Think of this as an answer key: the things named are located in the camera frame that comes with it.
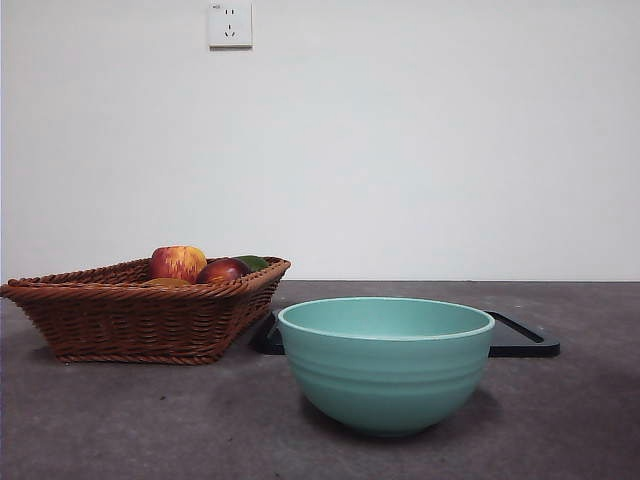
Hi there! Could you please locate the green fruit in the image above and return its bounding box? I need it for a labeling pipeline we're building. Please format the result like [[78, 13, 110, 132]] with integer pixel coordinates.
[[234, 255, 271, 274]]

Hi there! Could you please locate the brown wicker basket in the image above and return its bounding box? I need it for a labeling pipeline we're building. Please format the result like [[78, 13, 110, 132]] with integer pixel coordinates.
[[0, 255, 292, 365]]

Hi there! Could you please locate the dark red apple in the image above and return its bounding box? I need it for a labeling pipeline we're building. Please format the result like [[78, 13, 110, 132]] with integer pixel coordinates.
[[195, 257, 251, 285]]

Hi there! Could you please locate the teal ceramic bowl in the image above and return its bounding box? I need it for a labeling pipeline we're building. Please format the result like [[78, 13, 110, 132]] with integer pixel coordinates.
[[277, 295, 496, 437]]

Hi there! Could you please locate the red yellow apple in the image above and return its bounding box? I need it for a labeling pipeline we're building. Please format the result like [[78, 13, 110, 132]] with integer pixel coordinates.
[[148, 244, 208, 285]]

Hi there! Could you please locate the white wall socket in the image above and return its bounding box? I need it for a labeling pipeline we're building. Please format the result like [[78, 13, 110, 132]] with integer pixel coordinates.
[[208, 1, 254, 50]]

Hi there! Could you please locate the black rectangular tray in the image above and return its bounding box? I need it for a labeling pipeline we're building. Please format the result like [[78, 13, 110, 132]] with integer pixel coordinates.
[[257, 308, 561, 358]]

